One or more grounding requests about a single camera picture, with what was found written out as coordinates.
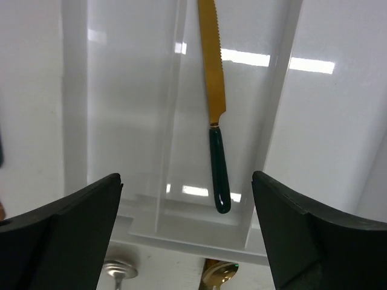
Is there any white three-compartment cutlery tray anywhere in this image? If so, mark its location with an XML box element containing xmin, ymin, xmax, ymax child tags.
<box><xmin>62</xmin><ymin>1</ymin><xmax>386</xmax><ymax>264</ymax></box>

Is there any silver slotted spoon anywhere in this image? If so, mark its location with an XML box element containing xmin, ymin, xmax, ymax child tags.
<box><xmin>103</xmin><ymin>259</ymin><xmax>138</xmax><ymax>290</ymax></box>

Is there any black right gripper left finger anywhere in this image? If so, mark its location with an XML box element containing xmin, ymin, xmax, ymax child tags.
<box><xmin>1</xmin><ymin>173</ymin><xmax>123</xmax><ymax>289</ymax></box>

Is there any gold spoon green handle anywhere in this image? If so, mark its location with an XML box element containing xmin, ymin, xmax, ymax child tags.
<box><xmin>198</xmin><ymin>259</ymin><xmax>239</xmax><ymax>289</ymax></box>

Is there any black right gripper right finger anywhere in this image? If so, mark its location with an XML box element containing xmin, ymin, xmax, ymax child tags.
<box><xmin>252</xmin><ymin>171</ymin><xmax>386</xmax><ymax>289</ymax></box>

